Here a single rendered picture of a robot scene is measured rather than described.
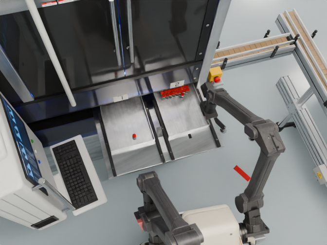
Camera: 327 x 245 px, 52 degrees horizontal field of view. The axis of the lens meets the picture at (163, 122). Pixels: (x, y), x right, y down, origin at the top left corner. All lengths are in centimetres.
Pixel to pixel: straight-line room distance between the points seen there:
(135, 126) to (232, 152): 121
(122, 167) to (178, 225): 84
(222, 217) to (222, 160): 155
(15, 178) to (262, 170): 91
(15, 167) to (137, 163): 82
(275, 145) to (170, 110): 92
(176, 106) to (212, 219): 89
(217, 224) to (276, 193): 165
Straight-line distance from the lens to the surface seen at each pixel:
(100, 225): 278
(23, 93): 174
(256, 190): 148
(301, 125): 269
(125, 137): 199
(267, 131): 132
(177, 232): 117
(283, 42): 246
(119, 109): 207
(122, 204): 279
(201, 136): 202
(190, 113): 207
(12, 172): 132
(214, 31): 170
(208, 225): 138
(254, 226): 158
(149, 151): 196
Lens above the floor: 273
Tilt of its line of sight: 66 degrees down
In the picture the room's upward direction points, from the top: 6 degrees clockwise
